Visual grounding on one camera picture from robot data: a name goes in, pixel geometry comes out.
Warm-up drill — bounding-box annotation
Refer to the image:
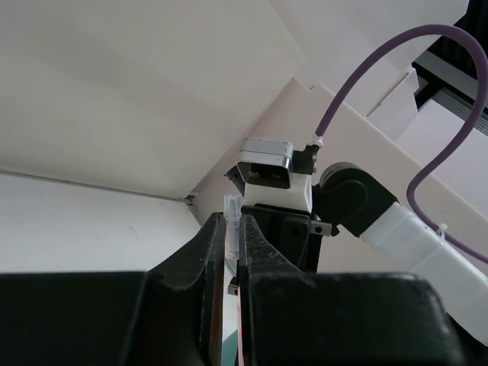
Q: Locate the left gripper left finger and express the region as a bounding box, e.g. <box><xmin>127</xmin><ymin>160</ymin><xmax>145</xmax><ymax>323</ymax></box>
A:
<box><xmin>1</xmin><ymin>213</ymin><xmax>226</xmax><ymax>365</ymax></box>

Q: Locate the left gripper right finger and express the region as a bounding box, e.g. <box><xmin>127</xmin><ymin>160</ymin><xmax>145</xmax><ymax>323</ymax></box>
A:
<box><xmin>239</xmin><ymin>215</ymin><xmax>466</xmax><ymax>365</ymax></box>

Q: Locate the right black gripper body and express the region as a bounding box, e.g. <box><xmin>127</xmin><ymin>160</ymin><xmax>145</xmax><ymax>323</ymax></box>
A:
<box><xmin>241</xmin><ymin>204</ymin><xmax>336</xmax><ymax>273</ymax></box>

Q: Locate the red white pen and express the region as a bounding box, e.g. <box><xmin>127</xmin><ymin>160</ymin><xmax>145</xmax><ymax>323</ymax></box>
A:
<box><xmin>237</xmin><ymin>286</ymin><xmax>246</xmax><ymax>366</ymax></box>

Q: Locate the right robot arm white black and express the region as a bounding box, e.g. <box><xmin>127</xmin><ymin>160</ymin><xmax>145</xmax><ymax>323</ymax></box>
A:
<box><xmin>237</xmin><ymin>162</ymin><xmax>487</xmax><ymax>345</ymax></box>

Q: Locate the teal round compartment organizer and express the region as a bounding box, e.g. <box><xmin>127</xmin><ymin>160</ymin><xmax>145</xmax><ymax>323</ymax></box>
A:
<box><xmin>220</xmin><ymin>330</ymin><xmax>240</xmax><ymax>366</ymax></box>

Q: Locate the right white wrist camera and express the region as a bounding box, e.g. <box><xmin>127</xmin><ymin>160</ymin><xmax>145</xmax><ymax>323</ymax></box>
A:
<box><xmin>236</xmin><ymin>136</ymin><xmax>323</xmax><ymax>214</ymax></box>

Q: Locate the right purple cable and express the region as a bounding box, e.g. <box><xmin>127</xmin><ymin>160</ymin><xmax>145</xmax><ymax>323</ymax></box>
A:
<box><xmin>314</xmin><ymin>24</ymin><xmax>488</xmax><ymax>266</ymax></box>

